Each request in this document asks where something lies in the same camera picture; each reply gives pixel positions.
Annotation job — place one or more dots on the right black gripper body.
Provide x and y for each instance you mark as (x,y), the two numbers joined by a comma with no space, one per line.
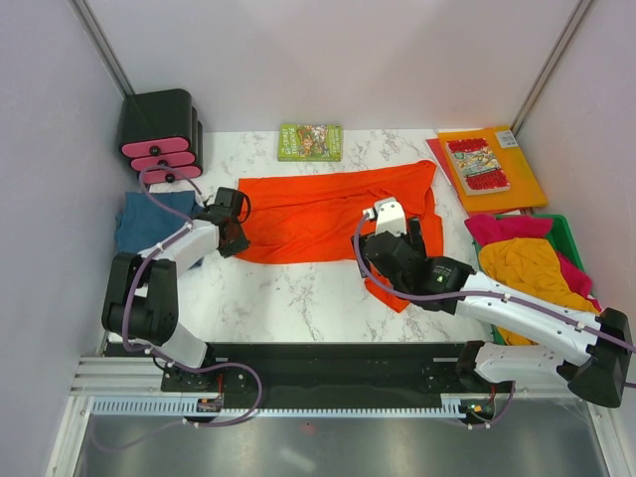
(397,285)

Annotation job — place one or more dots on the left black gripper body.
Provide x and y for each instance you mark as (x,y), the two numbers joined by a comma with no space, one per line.
(239,242)

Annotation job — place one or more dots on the orange t shirt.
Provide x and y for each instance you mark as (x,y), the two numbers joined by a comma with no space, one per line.
(303,219)

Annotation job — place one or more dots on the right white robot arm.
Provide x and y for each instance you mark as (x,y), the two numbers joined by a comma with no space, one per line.
(588,352)

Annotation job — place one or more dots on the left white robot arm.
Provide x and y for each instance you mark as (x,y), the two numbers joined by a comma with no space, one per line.
(141,303)

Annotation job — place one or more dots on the magenta t shirt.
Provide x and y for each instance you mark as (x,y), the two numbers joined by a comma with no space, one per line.
(534,254)

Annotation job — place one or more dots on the blue folded t shirt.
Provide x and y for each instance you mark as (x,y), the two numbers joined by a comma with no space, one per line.
(141,223)

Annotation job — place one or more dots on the red comic book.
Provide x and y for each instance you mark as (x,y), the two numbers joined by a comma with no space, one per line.
(477,166)

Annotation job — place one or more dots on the red folder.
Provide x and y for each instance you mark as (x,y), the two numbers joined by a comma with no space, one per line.
(436,149)

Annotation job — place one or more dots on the yellow t shirt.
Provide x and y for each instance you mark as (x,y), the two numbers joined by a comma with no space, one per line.
(532,265)

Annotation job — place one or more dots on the green paperback book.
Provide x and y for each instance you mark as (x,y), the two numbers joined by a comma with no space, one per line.
(310,143)

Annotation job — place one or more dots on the orange folder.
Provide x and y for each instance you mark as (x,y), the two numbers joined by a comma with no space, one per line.
(525,191)

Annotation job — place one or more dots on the black pink drawer unit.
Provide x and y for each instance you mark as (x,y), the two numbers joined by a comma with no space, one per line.
(160,135)

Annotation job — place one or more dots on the green plastic bin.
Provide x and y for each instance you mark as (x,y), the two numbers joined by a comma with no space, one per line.
(555,229)

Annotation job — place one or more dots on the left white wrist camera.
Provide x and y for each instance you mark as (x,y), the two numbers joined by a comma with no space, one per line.
(388,217)

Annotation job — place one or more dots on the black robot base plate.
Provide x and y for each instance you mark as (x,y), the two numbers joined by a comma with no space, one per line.
(335,376)

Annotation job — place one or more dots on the white slotted cable duct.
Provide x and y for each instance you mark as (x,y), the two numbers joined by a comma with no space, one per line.
(195,407)

